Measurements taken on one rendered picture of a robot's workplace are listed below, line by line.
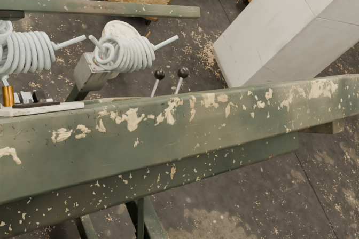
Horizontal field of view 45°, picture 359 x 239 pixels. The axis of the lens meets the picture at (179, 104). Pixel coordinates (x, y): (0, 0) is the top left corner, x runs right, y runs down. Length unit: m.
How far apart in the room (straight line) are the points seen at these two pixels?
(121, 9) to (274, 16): 3.04
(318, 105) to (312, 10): 2.53
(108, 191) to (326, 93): 0.52
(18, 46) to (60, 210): 0.31
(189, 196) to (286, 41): 1.45
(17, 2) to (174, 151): 0.31
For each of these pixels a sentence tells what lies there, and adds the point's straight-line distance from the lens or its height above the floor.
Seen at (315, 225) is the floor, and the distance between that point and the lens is 3.92.
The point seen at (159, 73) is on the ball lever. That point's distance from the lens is 1.44.
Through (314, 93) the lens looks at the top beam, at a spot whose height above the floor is 1.93.
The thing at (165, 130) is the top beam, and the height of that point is 1.92.
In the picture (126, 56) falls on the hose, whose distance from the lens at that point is 0.77.
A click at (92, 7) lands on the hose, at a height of 1.96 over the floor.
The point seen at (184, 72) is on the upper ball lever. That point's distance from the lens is 1.34.
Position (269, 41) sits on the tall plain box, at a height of 0.64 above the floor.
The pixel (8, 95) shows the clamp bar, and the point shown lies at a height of 1.84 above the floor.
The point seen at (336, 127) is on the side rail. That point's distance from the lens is 1.26.
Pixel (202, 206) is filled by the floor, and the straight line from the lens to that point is 3.18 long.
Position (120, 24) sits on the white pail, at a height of 0.35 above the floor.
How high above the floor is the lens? 2.39
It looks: 42 degrees down
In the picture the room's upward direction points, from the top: 43 degrees clockwise
